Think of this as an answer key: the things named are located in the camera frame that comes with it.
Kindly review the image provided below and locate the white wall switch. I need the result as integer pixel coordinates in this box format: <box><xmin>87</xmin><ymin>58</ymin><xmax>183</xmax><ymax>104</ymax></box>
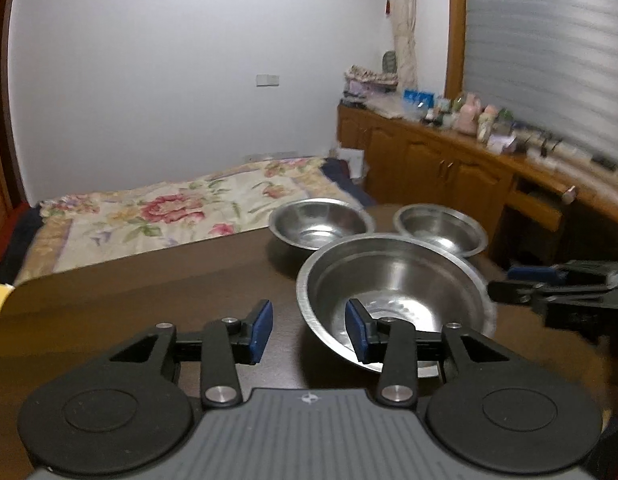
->
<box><xmin>256</xmin><ymin>74</ymin><xmax>280</xmax><ymax>88</ymax></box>

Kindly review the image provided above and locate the wooden sideboard cabinet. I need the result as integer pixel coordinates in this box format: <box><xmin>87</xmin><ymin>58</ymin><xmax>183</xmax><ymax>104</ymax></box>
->
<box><xmin>337</xmin><ymin>106</ymin><xmax>618</xmax><ymax>268</ymax></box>

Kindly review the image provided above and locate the window roller blind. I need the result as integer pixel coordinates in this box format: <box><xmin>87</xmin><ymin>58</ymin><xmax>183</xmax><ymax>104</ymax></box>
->
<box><xmin>463</xmin><ymin>0</ymin><xmax>618</xmax><ymax>164</ymax></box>

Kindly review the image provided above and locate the white tissue box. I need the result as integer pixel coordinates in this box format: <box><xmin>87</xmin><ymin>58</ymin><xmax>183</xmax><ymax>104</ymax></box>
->
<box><xmin>486</xmin><ymin>133</ymin><xmax>518</xmax><ymax>155</ymax></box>

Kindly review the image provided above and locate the white paper bag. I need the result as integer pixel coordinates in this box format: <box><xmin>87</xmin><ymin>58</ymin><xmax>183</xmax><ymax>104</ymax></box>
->
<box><xmin>336</xmin><ymin>148</ymin><xmax>365</xmax><ymax>181</ymax></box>

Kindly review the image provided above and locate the stack of folded fabrics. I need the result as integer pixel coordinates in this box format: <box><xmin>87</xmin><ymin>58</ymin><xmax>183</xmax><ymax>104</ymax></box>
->
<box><xmin>343</xmin><ymin>65</ymin><xmax>398</xmax><ymax>104</ymax></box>

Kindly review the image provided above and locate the blue box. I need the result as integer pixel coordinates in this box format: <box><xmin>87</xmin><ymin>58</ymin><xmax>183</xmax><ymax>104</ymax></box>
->
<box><xmin>402</xmin><ymin>89</ymin><xmax>435</xmax><ymax>110</ymax></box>

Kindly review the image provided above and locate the large steel bowl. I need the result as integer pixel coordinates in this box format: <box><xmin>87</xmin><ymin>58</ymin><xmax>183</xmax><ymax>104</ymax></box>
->
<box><xmin>296</xmin><ymin>233</ymin><xmax>497</xmax><ymax>367</ymax></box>

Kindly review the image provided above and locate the pink bottle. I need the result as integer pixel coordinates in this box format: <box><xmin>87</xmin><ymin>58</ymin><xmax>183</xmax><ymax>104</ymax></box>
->
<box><xmin>453</xmin><ymin>93</ymin><xmax>483</xmax><ymax>136</ymax></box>

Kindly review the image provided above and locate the floral bed quilt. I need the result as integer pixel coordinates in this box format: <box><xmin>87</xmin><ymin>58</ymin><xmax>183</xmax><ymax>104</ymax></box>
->
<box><xmin>15</xmin><ymin>157</ymin><xmax>374</xmax><ymax>284</ymax></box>

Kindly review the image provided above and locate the beige curtain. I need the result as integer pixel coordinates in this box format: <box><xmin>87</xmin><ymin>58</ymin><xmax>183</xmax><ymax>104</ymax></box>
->
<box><xmin>389</xmin><ymin>0</ymin><xmax>417</xmax><ymax>90</ymax></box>

